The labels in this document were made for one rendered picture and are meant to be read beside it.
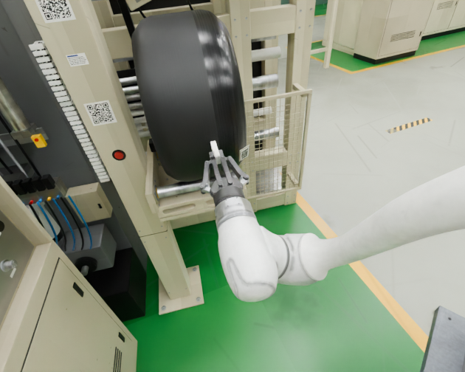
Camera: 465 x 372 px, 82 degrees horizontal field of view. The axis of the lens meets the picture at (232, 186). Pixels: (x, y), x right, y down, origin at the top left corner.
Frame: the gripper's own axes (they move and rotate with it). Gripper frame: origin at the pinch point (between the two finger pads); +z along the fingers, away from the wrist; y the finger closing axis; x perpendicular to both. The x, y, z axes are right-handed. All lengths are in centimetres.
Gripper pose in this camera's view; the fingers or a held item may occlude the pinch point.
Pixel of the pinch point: (215, 152)
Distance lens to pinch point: 76.6
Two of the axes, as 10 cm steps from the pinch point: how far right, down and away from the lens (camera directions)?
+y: -9.7, 2.1, -1.1
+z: -2.3, -7.2, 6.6
